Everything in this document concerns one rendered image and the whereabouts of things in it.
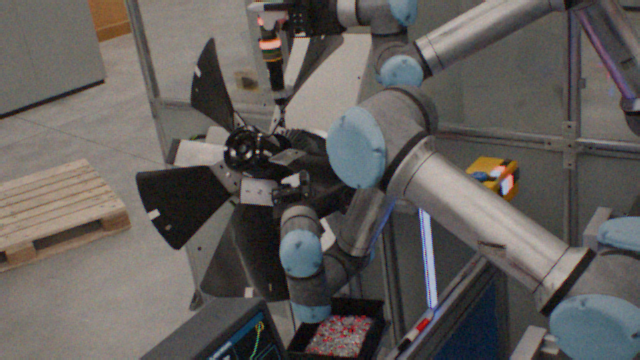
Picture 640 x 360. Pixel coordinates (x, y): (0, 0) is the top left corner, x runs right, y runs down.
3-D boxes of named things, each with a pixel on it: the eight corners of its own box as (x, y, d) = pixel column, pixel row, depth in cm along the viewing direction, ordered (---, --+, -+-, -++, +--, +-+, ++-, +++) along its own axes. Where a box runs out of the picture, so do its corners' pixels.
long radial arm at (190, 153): (283, 162, 206) (258, 149, 196) (276, 188, 204) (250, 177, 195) (206, 151, 222) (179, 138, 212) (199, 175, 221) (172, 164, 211)
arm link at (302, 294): (350, 300, 148) (343, 252, 144) (316, 331, 141) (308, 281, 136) (319, 291, 153) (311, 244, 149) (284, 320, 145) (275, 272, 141)
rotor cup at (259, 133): (250, 141, 193) (218, 125, 183) (297, 130, 186) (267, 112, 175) (249, 195, 189) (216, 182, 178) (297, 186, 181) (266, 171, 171)
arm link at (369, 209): (417, 54, 128) (335, 241, 160) (383, 73, 121) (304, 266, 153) (472, 90, 125) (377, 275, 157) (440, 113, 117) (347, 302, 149)
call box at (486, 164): (482, 192, 195) (480, 154, 191) (519, 197, 189) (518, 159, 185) (455, 219, 184) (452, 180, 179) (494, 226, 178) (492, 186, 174)
